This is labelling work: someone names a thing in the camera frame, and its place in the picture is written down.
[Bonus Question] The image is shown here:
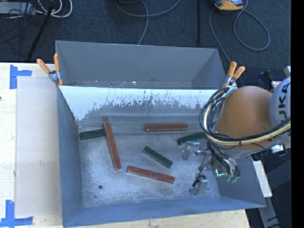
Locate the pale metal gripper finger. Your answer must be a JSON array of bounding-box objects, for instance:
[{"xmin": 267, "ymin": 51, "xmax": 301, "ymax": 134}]
[
  {"xmin": 189, "ymin": 172, "xmax": 210, "ymax": 196},
  {"xmin": 181, "ymin": 141, "xmax": 201, "ymax": 161}
]

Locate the dark green flat block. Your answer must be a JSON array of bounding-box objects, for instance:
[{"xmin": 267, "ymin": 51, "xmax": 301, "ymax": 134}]
[
  {"xmin": 142, "ymin": 146, "xmax": 173, "ymax": 169},
  {"xmin": 177, "ymin": 132, "xmax": 207, "ymax": 146},
  {"xmin": 79, "ymin": 128, "xmax": 107, "ymax": 141}
]

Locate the red-brown flat block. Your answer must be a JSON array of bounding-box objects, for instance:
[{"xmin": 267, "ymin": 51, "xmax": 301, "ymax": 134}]
[
  {"xmin": 126, "ymin": 165, "xmax": 176, "ymax": 184},
  {"xmin": 145, "ymin": 123, "xmax": 189, "ymax": 133},
  {"xmin": 103, "ymin": 122, "xmax": 122, "ymax": 171}
]

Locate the grey metal bin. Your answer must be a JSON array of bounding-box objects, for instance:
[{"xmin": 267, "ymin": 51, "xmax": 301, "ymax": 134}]
[{"xmin": 55, "ymin": 40, "xmax": 266, "ymax": 228}]

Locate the pale flat board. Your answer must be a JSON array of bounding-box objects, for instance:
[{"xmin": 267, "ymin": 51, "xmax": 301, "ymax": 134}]
[{"xmin": 14, "ymin": 76, "xmax": 63, "ymax": 219}]

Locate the black cylinder on white bracket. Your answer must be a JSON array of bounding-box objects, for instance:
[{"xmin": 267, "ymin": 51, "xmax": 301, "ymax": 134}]
[{"xmin": 251, "ymin": 143, "xmax": 287, "ymax": 162}]

